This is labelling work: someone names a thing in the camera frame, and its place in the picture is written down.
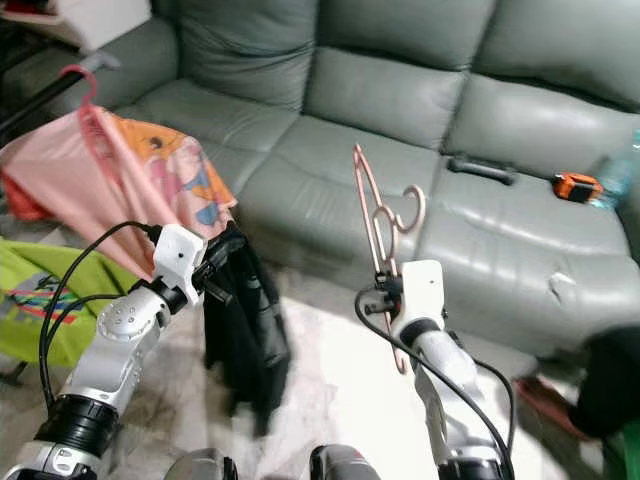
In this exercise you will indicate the red plastic hanger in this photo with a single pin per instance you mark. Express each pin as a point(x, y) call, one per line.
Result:
point(90, 90)

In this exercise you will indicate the person in black trousers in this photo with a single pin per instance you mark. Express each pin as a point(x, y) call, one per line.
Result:
point(610, 380)

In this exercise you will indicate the rose pink clothes hanger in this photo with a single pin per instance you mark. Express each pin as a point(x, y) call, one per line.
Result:
point(386, 250)

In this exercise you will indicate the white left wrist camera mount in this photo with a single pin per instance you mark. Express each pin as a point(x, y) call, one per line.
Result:
point(180, 255)

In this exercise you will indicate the grey robot right leg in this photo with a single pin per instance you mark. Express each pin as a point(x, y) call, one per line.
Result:
point(345, 465)

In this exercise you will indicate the white storage box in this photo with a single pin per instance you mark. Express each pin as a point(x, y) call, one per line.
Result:
point(100, 20)

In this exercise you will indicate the black clothes rack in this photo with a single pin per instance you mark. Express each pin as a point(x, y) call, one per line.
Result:
point(40, 100)

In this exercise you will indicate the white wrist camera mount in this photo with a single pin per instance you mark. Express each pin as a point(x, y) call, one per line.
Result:
point(180, 255)
point(420, 295)

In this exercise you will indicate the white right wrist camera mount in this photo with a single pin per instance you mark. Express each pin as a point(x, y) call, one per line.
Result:
point(420, 295)

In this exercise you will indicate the pink orange printed garment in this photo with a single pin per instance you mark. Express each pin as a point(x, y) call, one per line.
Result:
point(80, 170)

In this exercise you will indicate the clear plastic water bottle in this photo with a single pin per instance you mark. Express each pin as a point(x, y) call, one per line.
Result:
point(620, 180)

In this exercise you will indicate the black jacket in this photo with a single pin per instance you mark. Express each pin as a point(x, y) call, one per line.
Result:
point(250, 340)

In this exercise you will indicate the grey robot leg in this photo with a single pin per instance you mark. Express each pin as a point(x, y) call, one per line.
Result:
point(345, 465)
point(202, 467)

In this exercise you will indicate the grey-green leather sofa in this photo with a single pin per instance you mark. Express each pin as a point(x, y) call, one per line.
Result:
point(380, 100)

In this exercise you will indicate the black game controller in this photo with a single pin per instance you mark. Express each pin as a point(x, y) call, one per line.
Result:
point(480, 168)

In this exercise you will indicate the grey robot left leg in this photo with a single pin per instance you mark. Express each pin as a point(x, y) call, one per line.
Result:
point(202, 467)

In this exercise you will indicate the orange black device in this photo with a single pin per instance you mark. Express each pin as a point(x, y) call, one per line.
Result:
point(575, 187)

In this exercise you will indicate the lime green garment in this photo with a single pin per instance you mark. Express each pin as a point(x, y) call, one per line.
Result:
point(30, 330)

